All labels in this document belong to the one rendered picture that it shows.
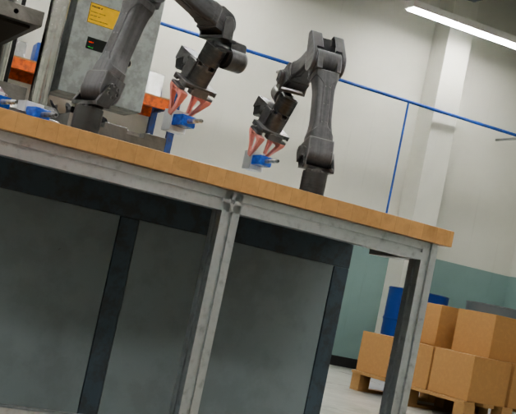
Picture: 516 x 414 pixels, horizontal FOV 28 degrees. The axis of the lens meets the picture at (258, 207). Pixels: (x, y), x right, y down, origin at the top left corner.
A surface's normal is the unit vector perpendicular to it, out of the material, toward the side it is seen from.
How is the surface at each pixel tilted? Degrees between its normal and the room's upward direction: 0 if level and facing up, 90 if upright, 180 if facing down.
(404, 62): 90
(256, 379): 90
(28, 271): 90
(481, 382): 90
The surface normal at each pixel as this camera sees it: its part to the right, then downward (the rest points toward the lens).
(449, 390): -0.81, -0.22
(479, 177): 0.41, 0.01
